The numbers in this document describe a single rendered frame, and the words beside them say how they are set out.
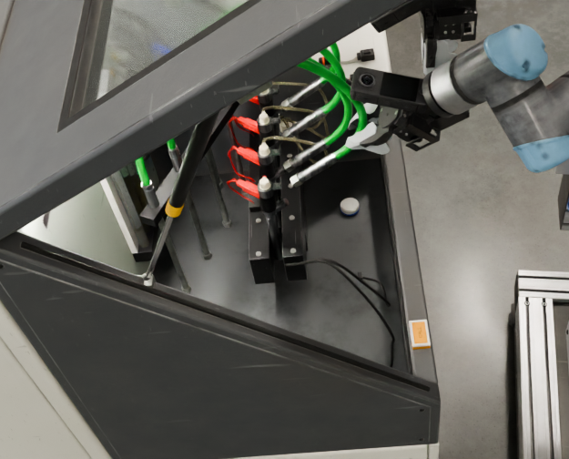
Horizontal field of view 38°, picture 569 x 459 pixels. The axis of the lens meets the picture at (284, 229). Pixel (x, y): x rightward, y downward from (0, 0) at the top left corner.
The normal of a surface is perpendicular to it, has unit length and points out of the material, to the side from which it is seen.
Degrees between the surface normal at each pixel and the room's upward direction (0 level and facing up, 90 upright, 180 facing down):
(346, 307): 0
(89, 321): 90
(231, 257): 0
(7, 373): 90
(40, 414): 90
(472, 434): 0
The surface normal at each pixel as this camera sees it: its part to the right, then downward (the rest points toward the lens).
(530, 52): 0.55, -0.25
